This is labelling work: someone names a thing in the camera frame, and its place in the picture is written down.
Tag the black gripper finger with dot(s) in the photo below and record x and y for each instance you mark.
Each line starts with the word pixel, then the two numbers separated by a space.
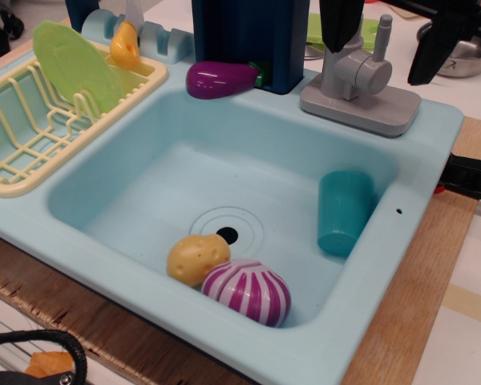
pixel 340 21
pixel 451 22

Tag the grey faucet lever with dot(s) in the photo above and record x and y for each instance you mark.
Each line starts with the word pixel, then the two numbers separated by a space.
pixel 382 37

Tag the steel bowl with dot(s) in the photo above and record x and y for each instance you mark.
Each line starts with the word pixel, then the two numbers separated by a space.
pixel 464 61

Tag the dark blue plastic tower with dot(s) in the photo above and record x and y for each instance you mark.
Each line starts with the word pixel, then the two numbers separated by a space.
pixel 272 32

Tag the grey toy faucet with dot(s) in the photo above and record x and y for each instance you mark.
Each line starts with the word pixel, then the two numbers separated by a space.
pixel 354 90

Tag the purple toy eggplant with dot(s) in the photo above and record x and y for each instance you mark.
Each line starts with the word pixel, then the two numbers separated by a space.
pixel 217 80

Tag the black clamp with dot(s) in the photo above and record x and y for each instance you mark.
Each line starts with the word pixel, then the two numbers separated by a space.
pixel 461 175

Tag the light blue toy sink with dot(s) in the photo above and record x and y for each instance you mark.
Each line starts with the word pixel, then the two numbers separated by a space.
pixel 174 165

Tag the teal plastic cup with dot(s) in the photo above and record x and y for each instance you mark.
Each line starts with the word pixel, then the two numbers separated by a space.
pixel 344 208

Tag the yellow toy pear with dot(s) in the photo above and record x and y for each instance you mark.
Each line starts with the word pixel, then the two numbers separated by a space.
pixel 124 47

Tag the light blue utensil holder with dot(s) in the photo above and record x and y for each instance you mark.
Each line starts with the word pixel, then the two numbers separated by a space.
pixel 155 42

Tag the green plastic plate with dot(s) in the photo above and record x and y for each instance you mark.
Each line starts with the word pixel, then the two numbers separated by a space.
pixel 73 64

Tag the yellow toy potato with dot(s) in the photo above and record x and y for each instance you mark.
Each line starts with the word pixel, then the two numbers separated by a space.
pixel 191 258

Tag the purple striped toy onion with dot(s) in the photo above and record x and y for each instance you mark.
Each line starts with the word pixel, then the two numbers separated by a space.
pixel 251 289

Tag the cream dish rack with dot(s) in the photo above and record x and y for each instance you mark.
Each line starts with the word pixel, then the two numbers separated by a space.
pixel 40 130

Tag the orange toy piece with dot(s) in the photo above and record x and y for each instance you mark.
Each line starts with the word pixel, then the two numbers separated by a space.
pixel 44 364

